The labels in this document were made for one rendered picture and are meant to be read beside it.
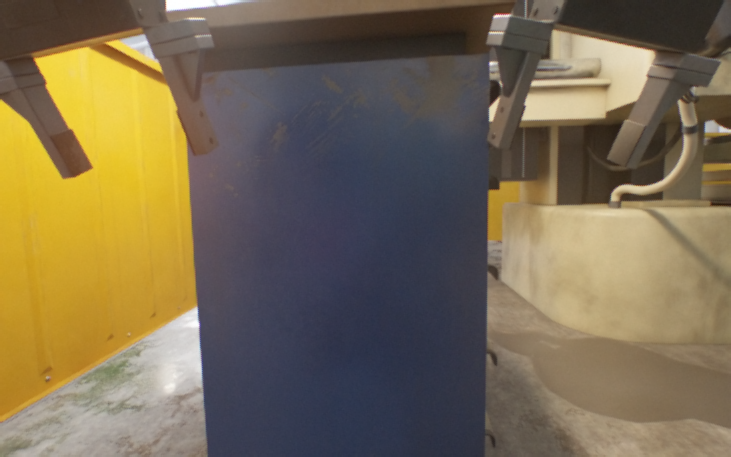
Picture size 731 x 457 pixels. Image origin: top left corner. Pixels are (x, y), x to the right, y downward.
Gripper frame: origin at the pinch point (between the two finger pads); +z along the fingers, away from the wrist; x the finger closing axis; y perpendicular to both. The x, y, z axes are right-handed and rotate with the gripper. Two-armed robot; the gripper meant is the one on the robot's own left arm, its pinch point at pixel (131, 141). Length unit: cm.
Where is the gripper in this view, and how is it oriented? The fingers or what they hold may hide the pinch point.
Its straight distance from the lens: 40.5
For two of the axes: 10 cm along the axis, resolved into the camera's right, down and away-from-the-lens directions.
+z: 1.8, 8.7, 4.7
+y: 0.4, -4.8, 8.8
